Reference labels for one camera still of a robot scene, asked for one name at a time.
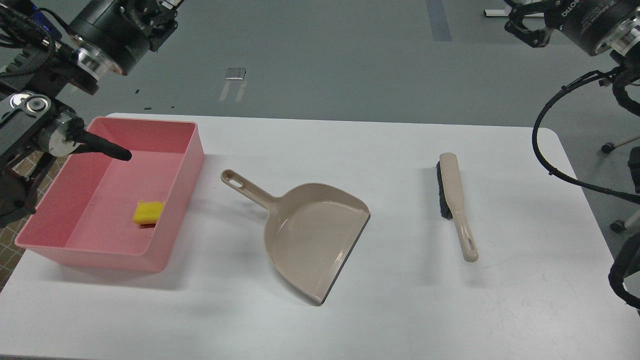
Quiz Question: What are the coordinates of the chair caster wheel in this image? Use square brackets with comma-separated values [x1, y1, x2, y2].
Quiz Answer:
[599, 134, 640, 154]

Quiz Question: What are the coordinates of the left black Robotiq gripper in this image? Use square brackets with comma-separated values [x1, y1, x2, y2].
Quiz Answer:
[68, 0, 179, 76]

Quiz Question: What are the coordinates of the beige hand brush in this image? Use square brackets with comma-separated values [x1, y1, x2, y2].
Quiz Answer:
[436, 152, 479, 263]

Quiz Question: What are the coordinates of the pink plastic bin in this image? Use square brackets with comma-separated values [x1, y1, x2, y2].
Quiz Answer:
[14, 117, 205, 272]

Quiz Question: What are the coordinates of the beige plastic dustpan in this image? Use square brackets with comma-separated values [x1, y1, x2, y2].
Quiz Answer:
[221, 169, 371, 306]

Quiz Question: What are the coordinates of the yellow sponge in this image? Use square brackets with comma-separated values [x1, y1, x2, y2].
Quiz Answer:
[132, 201, 165, 226]

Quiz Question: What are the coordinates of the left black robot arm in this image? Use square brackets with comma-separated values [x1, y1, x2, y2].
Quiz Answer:
[0, 0, 182, 228]

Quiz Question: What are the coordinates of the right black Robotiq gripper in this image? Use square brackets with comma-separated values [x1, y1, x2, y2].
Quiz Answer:
[504, 0, 640, 57]

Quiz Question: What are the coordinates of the grey floor plate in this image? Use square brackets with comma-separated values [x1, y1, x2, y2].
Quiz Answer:
[225, 67, 247, 81]

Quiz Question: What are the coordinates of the brown checkered cloth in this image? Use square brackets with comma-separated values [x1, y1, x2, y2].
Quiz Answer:
[0, 151, 57, 288]

